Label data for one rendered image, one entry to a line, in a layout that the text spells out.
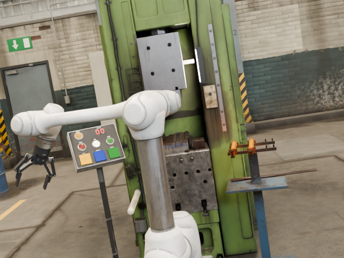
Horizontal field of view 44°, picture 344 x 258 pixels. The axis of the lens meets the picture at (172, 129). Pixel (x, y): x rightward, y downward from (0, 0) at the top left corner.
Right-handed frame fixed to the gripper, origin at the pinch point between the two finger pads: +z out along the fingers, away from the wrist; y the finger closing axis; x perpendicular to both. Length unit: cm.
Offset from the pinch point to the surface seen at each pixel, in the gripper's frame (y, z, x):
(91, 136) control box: 57, -9, 73
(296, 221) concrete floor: 255, 21, 32
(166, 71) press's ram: 93, -68, 66
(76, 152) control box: 48, 2, 67
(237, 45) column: 487, -139, 469
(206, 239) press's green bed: 149, 38, 23
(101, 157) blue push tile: 63, 1, 59
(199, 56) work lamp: 114, -87, 65
